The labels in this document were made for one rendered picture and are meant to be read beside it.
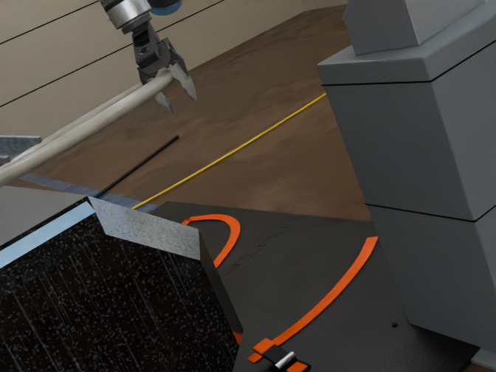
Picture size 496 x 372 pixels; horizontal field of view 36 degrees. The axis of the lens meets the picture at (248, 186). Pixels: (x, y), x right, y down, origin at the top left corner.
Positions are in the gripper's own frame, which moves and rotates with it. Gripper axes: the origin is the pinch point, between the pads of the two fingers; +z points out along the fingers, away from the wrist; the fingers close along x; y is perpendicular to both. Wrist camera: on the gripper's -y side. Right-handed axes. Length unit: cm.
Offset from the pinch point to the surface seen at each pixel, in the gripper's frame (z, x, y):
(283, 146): 70, 17, 263
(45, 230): 10.2, 43.1, -0.4
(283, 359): 85, 22, 43
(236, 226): 73, 42, 165
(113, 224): 17.7, 30.8, 6.4
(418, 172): 45, -39, 20
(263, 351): 82, 27, 47
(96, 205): 12.1, 32.6, 8.3
